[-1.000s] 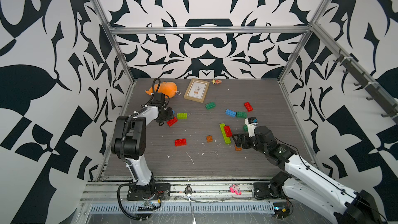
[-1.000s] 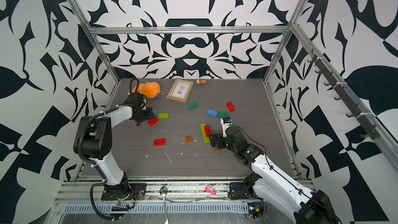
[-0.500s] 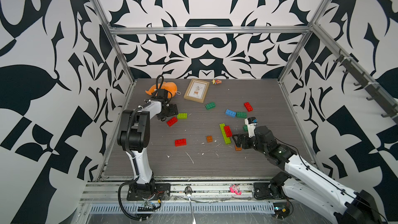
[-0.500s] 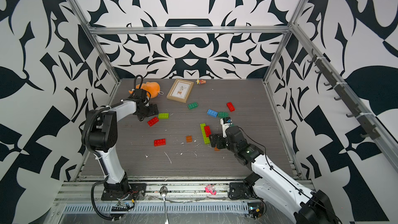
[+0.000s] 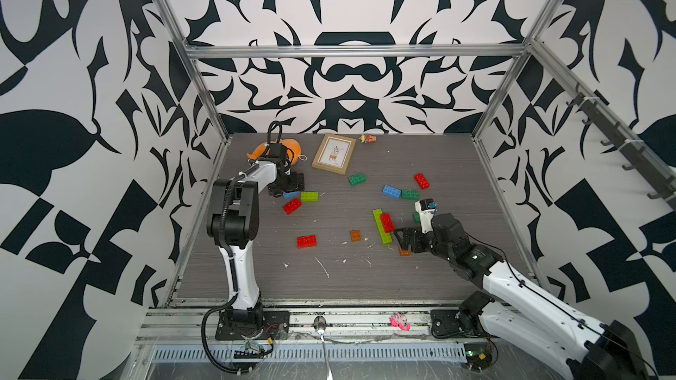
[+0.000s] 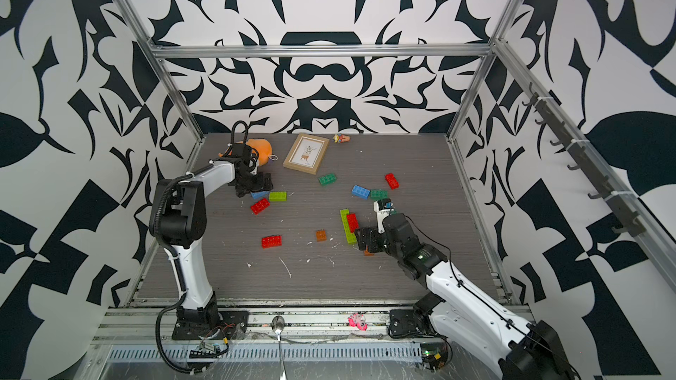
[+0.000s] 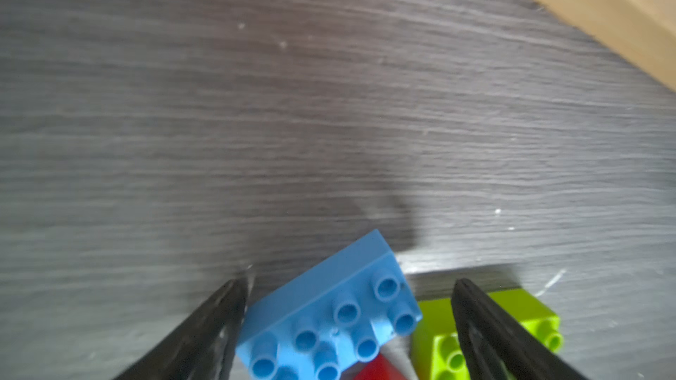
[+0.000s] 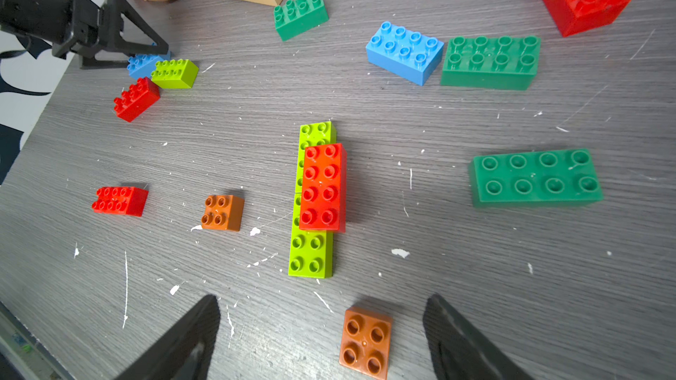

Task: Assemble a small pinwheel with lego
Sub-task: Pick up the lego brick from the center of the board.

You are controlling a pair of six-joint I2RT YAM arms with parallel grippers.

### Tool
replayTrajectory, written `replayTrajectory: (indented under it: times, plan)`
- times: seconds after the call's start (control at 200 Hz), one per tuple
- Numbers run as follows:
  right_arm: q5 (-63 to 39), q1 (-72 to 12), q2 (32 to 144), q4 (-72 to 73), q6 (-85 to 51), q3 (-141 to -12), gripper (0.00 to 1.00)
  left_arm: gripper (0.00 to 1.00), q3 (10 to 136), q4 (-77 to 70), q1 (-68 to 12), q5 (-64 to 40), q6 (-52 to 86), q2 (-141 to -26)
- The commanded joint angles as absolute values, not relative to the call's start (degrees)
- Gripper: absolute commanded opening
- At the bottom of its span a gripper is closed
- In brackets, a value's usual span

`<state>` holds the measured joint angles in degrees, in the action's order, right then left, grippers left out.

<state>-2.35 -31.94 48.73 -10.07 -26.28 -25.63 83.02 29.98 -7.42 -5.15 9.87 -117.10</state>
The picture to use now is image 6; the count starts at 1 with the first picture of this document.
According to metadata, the lime lego brick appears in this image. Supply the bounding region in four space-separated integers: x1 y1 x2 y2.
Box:
268 191 287 202
340 209 357 245

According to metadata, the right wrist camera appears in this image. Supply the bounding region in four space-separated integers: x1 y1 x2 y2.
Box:
373 198 396 234

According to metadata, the orange plush toy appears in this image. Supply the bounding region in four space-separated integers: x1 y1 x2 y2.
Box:
218 139 277 166

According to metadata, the wooden picture frame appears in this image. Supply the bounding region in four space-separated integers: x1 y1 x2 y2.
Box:
283 134 329 175

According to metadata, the metal spoon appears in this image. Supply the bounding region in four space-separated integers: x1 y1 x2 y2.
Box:
270 315 287 380

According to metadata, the small toy figure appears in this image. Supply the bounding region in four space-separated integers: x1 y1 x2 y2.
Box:
333 135 350 144

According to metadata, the blue lego brick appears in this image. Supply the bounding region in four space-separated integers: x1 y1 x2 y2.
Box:
251 191 269 200
351 185 371 200

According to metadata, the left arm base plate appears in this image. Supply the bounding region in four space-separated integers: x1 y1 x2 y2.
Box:
172 309 249 341

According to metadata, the red lego brick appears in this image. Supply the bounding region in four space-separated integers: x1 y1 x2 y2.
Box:
346 213 359 233
261 235 283 249
250 198 270 215
385 172 400 190

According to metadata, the dark green lego brick centre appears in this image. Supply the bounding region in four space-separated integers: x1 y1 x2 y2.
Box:
318 173 337 186

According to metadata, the wall hook rack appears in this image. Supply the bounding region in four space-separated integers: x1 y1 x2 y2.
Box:
524 91 646 238

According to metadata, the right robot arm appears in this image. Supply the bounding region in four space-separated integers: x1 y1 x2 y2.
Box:
355 213 580 379

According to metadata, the pink toy on rail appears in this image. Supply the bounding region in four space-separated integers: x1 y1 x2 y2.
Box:
348 313 368 332

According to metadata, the orange square lego left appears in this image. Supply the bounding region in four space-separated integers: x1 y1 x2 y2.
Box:
316 230 327 242

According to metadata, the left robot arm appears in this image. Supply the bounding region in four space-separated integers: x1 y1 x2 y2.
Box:
149 121 273 330

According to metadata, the green lego brick right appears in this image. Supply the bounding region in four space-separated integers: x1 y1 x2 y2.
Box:
369 189 388 201

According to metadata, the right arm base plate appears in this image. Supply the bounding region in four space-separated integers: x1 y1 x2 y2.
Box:
387 309 438 339

